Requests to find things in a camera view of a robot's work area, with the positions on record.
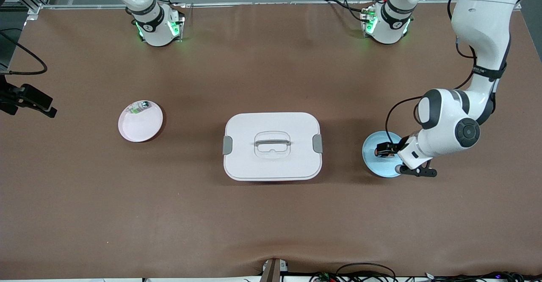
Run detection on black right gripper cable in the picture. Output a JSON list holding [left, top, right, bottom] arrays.
[[0, 29, 48, 75]]

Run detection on pink round plate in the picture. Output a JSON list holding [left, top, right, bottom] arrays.
[[118, 100, 163, 143]]

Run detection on black cable loop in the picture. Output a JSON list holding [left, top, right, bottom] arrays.
[[336, 263, 397, 282]]

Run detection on black cable bundle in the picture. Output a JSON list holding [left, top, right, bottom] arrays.
[[423, 271, 542, 282]]

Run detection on white lidded storage box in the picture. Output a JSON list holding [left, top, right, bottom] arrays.
[[223, 112, 323, 182]]

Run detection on brown table mat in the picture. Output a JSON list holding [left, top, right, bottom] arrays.
[[0, 0, 542, 280]]

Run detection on light blue round plate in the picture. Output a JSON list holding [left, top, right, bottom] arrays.
[[362, 131, 409, 178]]

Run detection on black left base cables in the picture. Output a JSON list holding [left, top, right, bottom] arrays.
[[324, 0, 374, 22]]

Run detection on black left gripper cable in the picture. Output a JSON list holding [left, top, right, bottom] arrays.
[[385, 0, 479, 145]]

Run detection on metal table edge bracket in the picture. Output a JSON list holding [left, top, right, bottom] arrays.
[[260, 258, 289, 282]]

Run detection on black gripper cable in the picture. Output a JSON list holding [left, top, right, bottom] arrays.
[[385, 0, 479, 145], [0, 29, 48, 75]]

